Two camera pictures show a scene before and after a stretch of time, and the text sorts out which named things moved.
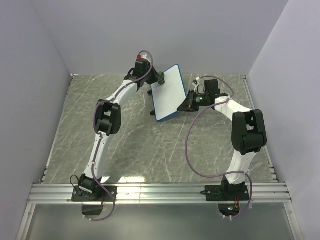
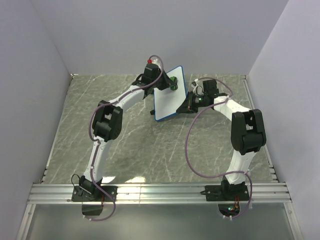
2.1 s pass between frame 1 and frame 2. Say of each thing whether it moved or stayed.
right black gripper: stayed
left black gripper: moved
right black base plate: stayed
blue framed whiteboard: stayed
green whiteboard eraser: moved
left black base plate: stayed
